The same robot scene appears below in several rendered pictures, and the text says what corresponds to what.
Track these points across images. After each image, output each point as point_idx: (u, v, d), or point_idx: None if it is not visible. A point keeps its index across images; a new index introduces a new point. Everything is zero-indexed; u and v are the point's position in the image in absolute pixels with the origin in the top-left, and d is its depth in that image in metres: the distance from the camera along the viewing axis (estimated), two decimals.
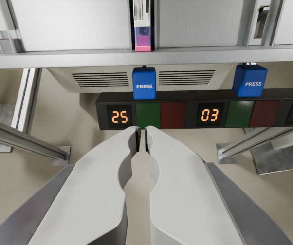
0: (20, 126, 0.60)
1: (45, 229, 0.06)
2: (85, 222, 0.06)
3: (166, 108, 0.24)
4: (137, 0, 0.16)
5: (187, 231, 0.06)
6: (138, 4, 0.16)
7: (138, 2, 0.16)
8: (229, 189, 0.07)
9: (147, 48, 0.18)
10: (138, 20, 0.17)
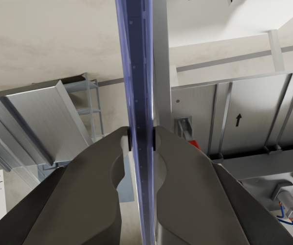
0: None
1: (38, 231, 0.06)
2: (79, 222, 0.06)
3: None
4: None
5: (193, 231, 0.06)
6: None
7: None
8: (237, 191, 0.07)
9: None
10: None
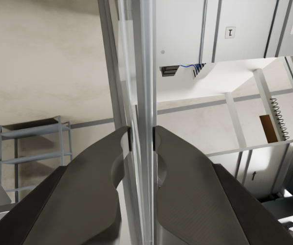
0: None
1: (39, 231, 0.06)
2: (79, 222, 0.06)
3: None
4: None
5: (193, 231, 0.06)
6: None
7: None
8: (237, 191, 0.07)
9: None
10: None
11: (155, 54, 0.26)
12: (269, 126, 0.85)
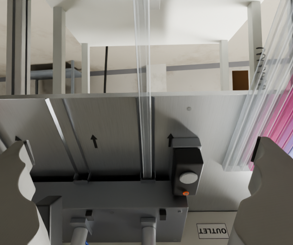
0: None
1: None
2: None
3: None
4: None
5: None
6: None
7: None
8: None
9: None
10: None
11: None
12: (243, 87, 0.61)
